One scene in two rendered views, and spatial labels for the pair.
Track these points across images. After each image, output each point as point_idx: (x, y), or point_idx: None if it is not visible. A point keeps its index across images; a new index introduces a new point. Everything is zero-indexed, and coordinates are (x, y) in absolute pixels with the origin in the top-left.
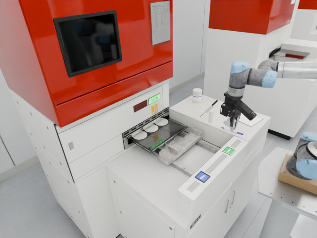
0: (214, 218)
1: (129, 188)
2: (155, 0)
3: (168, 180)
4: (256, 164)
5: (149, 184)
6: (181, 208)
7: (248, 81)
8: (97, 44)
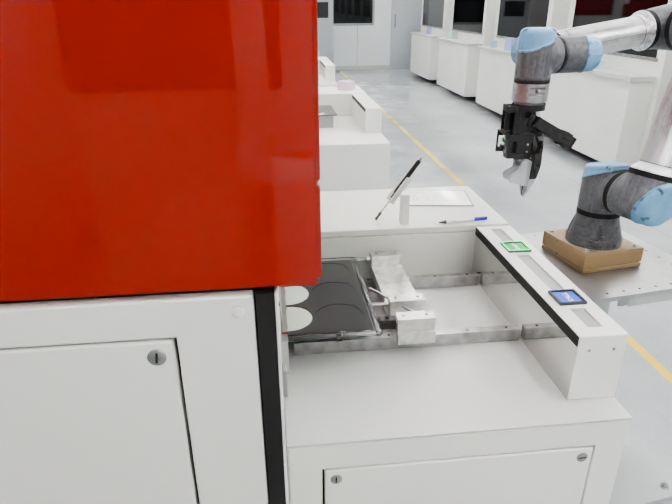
0: None
1: (416, 449)
2: None
3: (468, 371)
4: None
5: (454, 403)
6: (583, 387)
7: (565, 62)
8: None
